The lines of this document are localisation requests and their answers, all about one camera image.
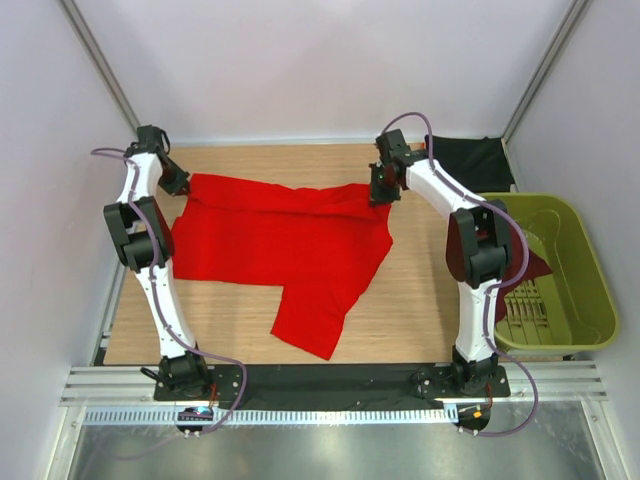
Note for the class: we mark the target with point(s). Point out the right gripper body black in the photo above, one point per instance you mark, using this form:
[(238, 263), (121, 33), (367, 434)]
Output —
[(382, 189)]

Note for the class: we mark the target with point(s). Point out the bright red t-shirt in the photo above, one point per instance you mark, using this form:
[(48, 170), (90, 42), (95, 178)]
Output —
[(323, 247)]

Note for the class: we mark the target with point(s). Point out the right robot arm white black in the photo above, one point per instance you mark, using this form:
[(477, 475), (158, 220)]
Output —
[(478, 252)]

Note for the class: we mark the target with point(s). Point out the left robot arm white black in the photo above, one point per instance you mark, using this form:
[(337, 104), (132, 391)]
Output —
[(143, 243)]

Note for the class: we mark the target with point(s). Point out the folded black t-shirt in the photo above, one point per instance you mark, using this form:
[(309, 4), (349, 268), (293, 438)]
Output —
[(480, 165)]

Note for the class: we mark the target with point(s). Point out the dark red t-shirt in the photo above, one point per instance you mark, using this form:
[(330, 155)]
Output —
[(536, 267)]

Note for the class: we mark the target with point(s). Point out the green plastic tub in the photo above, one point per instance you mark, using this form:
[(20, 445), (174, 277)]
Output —
[(569, 311)]

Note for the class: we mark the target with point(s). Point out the left aluminium corner post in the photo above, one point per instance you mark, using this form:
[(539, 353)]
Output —
[(100, 63)]

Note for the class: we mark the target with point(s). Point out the aluminium corner post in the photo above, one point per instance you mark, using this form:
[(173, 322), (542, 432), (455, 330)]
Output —
[(100, 63), (568, 24)]

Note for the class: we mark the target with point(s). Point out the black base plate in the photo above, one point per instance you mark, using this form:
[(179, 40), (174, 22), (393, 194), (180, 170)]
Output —
[(332, 387)]

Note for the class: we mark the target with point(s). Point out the right aluminium corner post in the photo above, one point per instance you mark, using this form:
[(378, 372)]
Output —
[(568, 24)]

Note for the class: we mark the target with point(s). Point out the slotted cable duct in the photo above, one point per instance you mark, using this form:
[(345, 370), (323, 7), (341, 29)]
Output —
[(196, 417)]

